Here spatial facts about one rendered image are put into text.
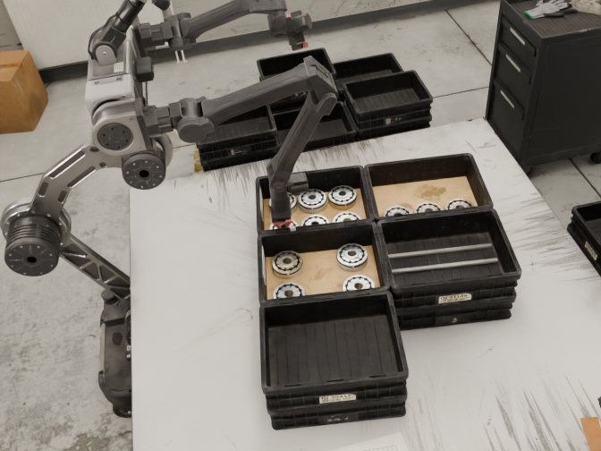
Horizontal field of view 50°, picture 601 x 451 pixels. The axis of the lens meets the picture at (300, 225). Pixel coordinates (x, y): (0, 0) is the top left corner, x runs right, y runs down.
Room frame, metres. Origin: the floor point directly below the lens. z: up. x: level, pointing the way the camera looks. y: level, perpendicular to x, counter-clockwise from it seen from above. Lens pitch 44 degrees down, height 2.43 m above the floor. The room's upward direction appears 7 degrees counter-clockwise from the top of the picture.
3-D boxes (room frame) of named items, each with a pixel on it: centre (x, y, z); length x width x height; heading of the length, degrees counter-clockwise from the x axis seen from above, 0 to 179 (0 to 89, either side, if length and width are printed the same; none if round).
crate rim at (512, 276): (1.37, -0.45, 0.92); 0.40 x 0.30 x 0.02; 89
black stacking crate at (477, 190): (1.67, -0.45, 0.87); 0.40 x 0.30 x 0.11; 89
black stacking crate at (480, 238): (1.37, -0.45, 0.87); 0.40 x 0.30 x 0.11; 89
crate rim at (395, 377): (1.07, -0.04, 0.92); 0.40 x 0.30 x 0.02; 89
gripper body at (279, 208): (1.61, 0.06, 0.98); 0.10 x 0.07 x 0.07; 178
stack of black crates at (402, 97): (2.79, -0.53, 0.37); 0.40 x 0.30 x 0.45; 97
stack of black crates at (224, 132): (2.70, 0.27, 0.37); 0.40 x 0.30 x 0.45; 96
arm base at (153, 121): (1.48, 0.36, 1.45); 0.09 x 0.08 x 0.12; 7
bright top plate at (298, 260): (1.45, 0.06, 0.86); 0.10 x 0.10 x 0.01
